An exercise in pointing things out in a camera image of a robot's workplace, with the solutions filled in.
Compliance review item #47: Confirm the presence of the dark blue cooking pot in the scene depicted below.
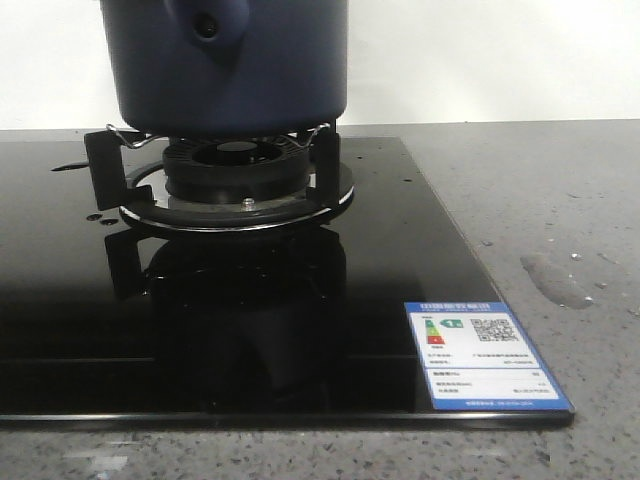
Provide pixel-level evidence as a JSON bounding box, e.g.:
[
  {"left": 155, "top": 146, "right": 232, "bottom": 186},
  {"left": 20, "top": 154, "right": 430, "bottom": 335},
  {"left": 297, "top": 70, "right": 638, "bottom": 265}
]
[{"left": 100, "top": 0, "right": 349, "bottom": 138}]

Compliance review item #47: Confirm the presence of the black round gas burner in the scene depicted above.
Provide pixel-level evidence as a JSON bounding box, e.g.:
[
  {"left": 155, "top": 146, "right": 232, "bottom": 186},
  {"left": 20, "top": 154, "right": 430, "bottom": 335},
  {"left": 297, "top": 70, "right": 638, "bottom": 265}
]
[{"left": 163, "top": 139, "right": 311, "bottom": 204}]

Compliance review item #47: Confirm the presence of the black glass gas stove top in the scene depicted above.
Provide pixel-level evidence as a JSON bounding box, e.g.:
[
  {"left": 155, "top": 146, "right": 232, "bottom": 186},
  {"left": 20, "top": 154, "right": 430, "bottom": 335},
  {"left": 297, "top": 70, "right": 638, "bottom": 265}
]
[{"left": 1, "top": 138, "right": 574, "bottom": 429}]

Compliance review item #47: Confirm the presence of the blue energy label sticker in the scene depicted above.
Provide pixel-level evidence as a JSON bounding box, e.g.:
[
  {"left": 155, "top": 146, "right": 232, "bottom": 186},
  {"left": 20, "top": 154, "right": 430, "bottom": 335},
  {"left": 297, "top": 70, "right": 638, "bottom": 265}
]
[{"left": 405, "top": 302, "right": 573, "bottom": 412}]

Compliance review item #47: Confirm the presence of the black metal pot support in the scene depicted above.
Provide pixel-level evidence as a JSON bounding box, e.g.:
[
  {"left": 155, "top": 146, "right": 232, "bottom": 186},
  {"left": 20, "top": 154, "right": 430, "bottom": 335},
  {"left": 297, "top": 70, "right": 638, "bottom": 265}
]
[{"left": 84, "top": 124, "right": 354, "bottom": 236}]

